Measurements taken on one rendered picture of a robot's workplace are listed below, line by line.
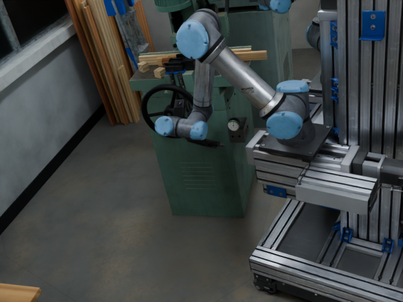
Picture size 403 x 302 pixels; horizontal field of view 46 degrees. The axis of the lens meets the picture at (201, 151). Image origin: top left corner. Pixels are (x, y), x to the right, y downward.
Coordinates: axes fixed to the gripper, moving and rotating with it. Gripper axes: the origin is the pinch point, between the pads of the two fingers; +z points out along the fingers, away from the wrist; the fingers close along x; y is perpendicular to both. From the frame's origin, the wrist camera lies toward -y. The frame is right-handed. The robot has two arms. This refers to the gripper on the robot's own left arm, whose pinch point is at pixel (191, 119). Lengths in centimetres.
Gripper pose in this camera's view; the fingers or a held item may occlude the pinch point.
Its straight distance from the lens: 216.6
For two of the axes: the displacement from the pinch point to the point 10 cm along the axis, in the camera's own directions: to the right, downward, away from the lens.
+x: 9.6, -0.1, -2.9
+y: 0.3, 10.0, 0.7
